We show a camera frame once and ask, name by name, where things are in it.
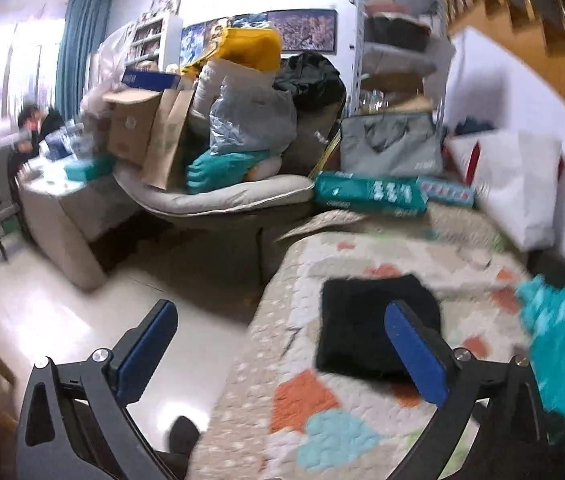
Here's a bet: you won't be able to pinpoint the black pants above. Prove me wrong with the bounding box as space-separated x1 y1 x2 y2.
315 274 442 384

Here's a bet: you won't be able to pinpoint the black shoe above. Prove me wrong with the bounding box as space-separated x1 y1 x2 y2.
168 416 200 457

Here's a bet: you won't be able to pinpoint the turquoise fleece blanket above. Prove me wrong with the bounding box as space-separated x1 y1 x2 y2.
515 275 565 418

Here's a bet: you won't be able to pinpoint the quilted patterned bed cover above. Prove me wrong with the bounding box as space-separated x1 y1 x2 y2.
188 204 530 479

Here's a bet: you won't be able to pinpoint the light blue patterned box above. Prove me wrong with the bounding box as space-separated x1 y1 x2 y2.
416 177 475 208

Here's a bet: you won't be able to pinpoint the white paper bag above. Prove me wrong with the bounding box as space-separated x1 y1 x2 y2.
445 130 563 252

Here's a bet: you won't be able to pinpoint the teal tissue pack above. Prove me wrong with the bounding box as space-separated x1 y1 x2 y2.
314 171 428 217

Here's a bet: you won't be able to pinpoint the teal plush toy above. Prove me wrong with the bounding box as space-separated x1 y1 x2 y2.
185 150 269 194

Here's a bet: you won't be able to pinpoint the seated person in background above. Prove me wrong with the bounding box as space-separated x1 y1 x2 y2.
7 102 64 180

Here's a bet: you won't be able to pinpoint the brown cardboard box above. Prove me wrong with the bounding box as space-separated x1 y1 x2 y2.
104 87 194 191

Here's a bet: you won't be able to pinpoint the grey tote bag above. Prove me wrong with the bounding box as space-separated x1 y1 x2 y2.
340 112 443 178

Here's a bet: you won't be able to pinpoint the silver plastic bag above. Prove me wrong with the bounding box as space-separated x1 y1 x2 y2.
209 79 297 155

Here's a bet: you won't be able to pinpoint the white shelf rack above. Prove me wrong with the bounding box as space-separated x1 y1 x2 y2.
349 0 455 117

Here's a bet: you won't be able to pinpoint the teal curtain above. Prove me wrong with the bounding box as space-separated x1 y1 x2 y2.
55 0 112 119

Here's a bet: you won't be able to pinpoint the yellow bag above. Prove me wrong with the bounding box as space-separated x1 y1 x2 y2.
179 27 283 75

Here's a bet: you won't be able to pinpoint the framed wall picture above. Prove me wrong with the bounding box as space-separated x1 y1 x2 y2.
267 9 338 54

